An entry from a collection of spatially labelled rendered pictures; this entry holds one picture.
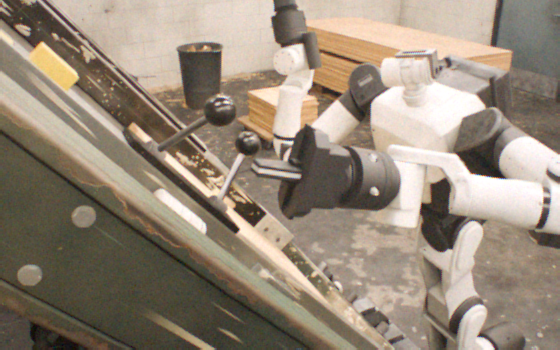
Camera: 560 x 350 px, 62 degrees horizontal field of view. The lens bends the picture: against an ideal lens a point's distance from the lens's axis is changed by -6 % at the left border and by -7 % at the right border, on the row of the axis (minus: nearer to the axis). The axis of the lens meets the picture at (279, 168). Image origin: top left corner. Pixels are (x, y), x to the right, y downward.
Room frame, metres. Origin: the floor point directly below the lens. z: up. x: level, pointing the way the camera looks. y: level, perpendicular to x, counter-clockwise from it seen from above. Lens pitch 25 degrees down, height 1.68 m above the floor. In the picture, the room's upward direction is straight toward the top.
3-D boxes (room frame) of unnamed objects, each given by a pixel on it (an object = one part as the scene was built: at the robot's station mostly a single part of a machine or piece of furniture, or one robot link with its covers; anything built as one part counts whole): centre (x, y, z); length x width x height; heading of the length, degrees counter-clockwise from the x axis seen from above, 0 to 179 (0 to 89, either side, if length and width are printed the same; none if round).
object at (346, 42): (5.40, -1.19, 0.39); 2.46 x 1.05 x 0.78; 31
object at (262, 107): (4.31, 0.04, 0.20); 0.61 x 0.53 x 0.40; 31
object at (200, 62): (5.33, 0.86, 0.33); 0.52 x 0.51 x 0.65; 31
